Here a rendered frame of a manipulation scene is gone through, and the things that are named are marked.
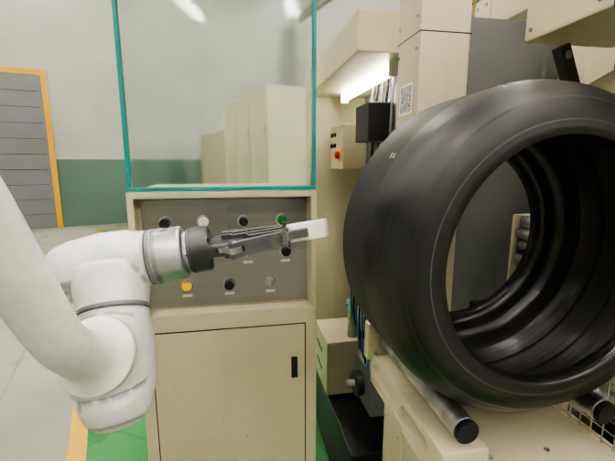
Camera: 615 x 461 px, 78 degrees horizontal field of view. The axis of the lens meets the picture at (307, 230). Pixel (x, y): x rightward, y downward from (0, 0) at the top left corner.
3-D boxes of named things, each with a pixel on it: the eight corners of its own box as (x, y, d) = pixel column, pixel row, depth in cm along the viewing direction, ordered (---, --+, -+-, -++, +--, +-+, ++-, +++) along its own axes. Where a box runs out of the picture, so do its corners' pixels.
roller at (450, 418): (380, 348, 98) (381, 332, 98) (396, 347, 99) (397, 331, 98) (455, 446, 65) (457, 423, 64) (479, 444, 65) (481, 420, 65)
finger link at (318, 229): (285, 225, 65) (286, 226, 64) (326, 219, 66) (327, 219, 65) (288, 241, 66) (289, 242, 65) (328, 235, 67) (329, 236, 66)
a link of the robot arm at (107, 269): (158, 238, 69) (164, 310, 64) (66, 253, 66) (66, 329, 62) (138, 215, 59) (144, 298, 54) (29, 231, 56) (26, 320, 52)
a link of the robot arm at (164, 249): (152, 225, 65) (187, 219, 66) (163, 275, 67) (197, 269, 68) (138, 235, 57) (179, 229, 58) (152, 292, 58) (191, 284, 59)
